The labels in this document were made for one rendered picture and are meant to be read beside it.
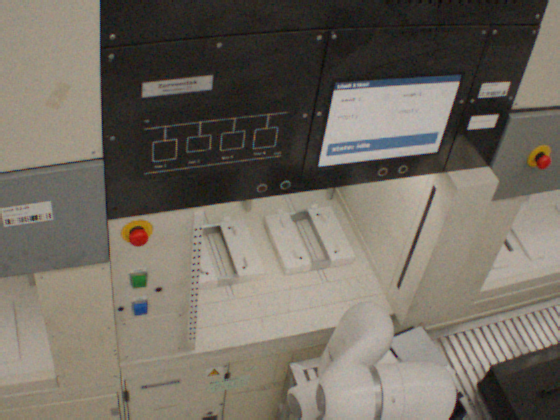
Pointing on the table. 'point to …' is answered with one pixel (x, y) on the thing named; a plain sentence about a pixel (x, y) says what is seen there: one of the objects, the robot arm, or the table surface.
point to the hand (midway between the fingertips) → (414, 357)
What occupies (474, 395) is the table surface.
